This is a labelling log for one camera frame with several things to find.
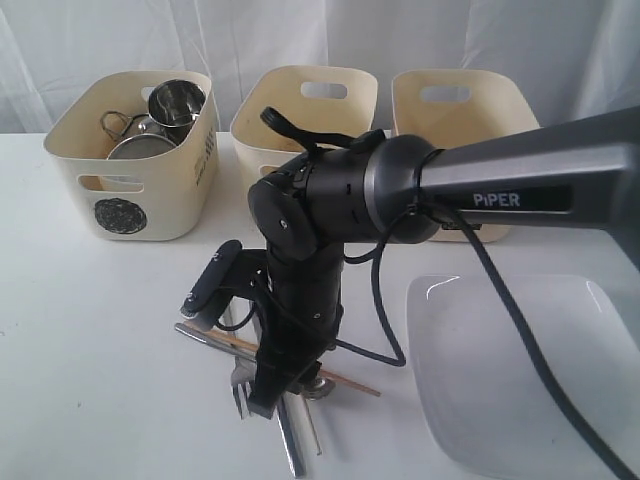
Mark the brown wooden chopstick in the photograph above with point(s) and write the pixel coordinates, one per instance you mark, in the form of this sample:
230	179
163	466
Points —
247	346

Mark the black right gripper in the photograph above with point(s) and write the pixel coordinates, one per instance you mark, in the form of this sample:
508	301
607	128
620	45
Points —
304	316

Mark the stainless steel knife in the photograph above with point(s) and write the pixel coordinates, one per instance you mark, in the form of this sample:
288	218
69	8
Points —
285	422

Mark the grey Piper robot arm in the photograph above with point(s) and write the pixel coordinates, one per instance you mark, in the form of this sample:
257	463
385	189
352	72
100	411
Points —
380	190

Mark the small stainless steel cup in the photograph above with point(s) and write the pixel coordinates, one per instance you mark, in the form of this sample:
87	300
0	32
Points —
175	105

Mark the light wooden chopstick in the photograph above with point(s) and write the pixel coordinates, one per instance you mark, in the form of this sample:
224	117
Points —
313	430

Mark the steel mug with handle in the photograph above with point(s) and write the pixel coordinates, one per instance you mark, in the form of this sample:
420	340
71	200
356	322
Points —
120	126

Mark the white square plate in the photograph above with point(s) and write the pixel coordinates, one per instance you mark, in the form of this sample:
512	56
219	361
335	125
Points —
483	401

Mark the cream bin with circle mark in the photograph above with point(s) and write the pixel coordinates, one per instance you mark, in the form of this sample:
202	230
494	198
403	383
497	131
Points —
149	199

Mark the stainless steel spoon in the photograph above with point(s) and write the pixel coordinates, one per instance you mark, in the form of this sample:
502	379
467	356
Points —
326	385

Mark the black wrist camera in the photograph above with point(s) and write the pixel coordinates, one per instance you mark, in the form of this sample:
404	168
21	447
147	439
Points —
208	300

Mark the cream bin with triangle mark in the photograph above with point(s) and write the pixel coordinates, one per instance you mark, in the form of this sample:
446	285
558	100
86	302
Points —
316	98

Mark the large stainless steel bowl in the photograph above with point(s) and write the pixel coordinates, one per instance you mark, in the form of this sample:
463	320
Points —
140	147

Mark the white backdrop curtain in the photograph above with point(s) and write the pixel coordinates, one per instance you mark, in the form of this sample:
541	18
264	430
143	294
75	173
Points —
571	59

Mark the cream bin with square mark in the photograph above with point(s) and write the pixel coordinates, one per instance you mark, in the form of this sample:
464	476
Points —
450	108

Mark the stainless steel fork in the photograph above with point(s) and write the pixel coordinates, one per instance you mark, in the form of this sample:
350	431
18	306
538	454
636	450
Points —
241	382

